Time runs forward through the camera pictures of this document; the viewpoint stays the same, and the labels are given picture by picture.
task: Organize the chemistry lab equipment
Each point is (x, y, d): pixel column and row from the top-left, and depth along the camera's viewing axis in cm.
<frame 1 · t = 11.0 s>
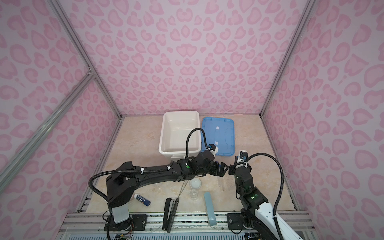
left hand: (224, 165, 77), fingers open
right hand: (236, 156, 79), fingers closed
blue plastic bin lid: (220, 132, 112), on the table
white plastic storage bin: (176, 126, 111), point 4 cm above the table
clear glass watch dish: (195, 183, 87), on the table
small clear glass beaker: (194, 194, 80), point 4 cm above the table
blue glue stick: (143, 201, 80), point 3 cm above the table
metal tweezers: (180, 192, 85), on the table

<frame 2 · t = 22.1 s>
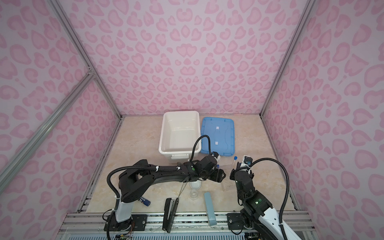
left hand: (223, 173, 83), fingers open
right hand: (237, 162, 79), fingers closed
the named things where they were.

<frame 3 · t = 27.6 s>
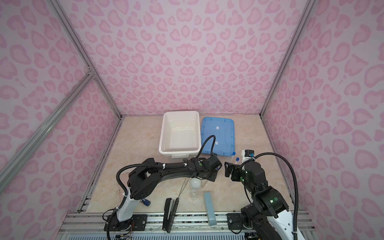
left hand: (215, 174, 87), fingers closed
right hand: (231, 164, 72), fingers open
the named things where they were.

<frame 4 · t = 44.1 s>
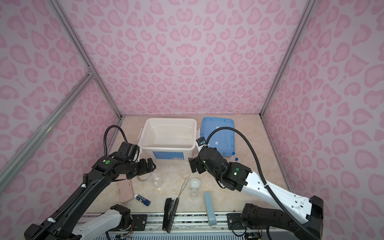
left hand: (149, 166, 76), fingers open
right hand: (196, 155, 70), fingers open
white plastic storage bin: (168, 138, 109), on the table
pink glasses case: (125, 188, 84), point 2 cm above the table
the other named things where they were.

